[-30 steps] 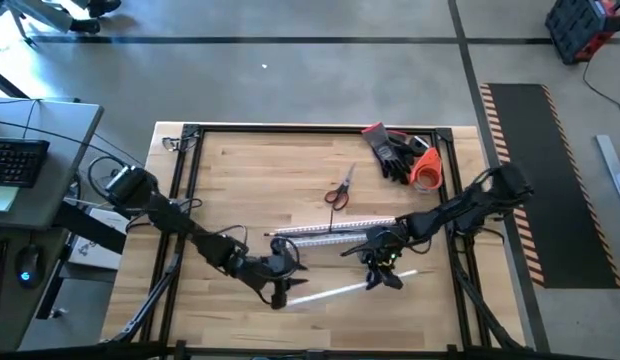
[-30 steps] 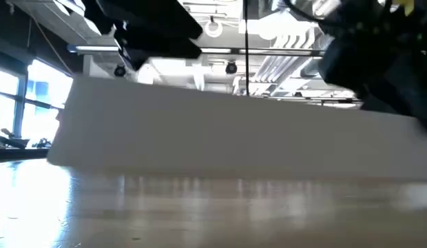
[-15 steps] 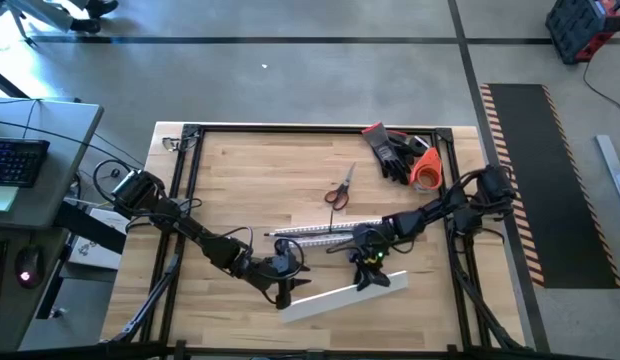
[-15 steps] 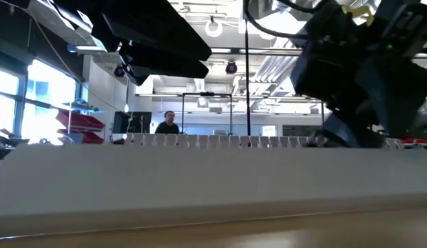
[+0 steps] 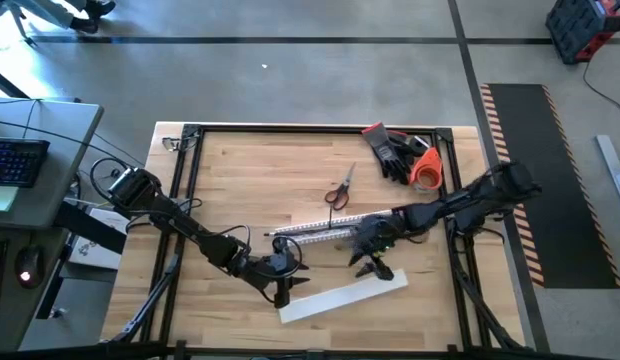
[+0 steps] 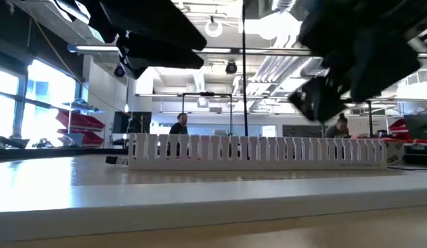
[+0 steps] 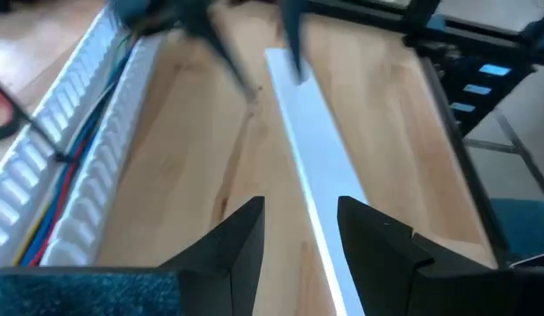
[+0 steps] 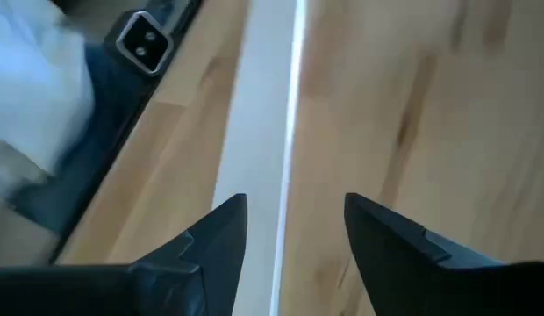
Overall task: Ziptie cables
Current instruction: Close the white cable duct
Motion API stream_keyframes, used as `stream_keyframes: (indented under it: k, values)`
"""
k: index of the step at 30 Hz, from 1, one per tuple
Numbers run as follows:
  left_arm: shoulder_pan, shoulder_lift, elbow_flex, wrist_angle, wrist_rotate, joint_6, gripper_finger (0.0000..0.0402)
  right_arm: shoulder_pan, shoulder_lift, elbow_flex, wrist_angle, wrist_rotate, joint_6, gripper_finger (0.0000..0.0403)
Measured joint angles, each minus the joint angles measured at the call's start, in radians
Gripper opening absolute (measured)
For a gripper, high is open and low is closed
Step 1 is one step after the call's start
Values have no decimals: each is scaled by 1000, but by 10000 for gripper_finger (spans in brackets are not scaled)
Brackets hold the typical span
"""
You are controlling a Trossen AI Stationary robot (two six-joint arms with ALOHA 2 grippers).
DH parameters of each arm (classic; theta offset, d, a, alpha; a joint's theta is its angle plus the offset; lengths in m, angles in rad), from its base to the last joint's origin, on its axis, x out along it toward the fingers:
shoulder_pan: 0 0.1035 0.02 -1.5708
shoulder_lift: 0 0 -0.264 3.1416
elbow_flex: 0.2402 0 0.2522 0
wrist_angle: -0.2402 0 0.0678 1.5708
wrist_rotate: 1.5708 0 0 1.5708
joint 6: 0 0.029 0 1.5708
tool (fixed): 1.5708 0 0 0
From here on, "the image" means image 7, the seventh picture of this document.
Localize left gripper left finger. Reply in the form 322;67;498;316
160;196;267;316

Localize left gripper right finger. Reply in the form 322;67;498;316
337;196;435;316

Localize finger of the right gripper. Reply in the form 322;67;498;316
183;0;260;103
280;0;309;84

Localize white duct cover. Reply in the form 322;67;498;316
263;47;369;316

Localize white slotted cable duct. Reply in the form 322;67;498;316
0;4;168;269

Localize multicoloured cable bundle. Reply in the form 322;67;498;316
12;34;137;268

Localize red-handled scissors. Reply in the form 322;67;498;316
0;81;25;142

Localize black metal table frame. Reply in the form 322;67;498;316
297;0;544;269

